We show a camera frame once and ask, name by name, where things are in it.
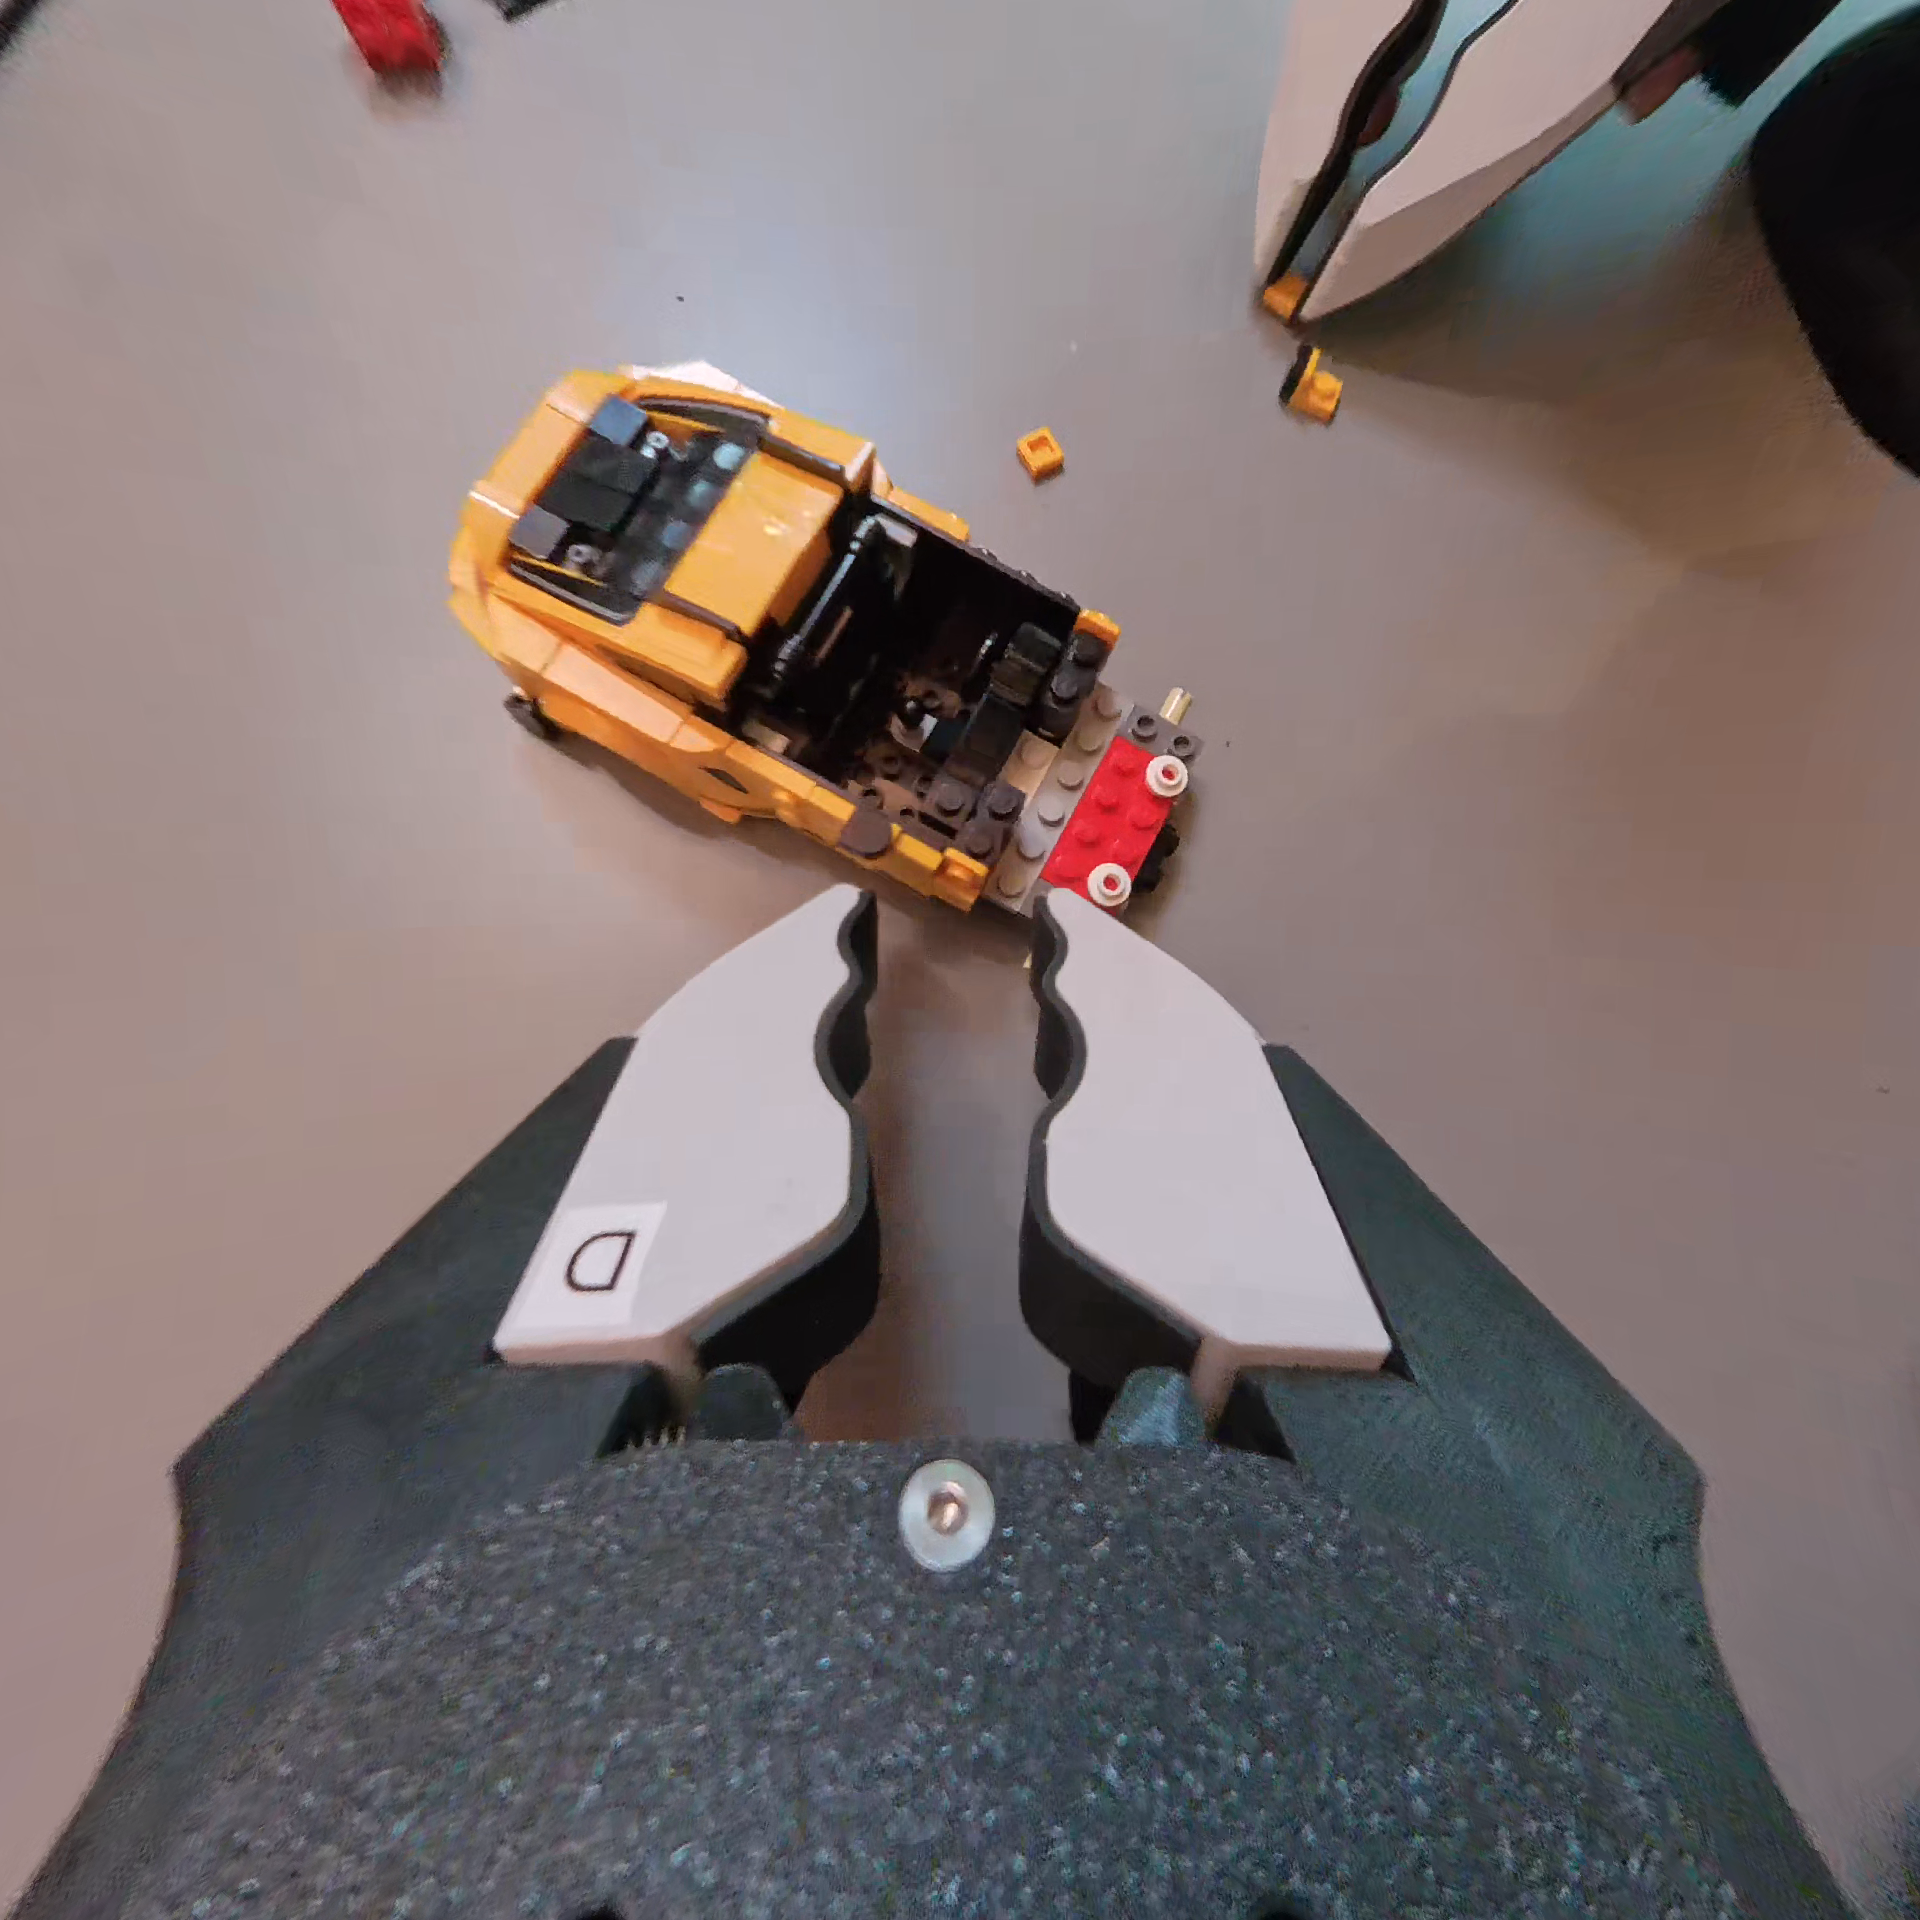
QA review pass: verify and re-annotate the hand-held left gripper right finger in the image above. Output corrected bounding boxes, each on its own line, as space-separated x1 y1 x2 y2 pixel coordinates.
1019 887 1397 1450

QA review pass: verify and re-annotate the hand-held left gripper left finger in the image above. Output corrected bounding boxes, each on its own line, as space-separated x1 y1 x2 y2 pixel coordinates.
491 883 882 1443

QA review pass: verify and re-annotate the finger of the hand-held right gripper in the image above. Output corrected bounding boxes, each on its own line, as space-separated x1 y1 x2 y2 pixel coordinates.
1253 0 1448 295
1294 0 1677 325

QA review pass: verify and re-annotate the yellow lego car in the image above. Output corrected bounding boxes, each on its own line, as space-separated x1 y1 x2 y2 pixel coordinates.
448 364 1213 922

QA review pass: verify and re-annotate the red lego minifigure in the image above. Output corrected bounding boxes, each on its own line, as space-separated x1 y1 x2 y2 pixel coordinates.
334 0 448 73

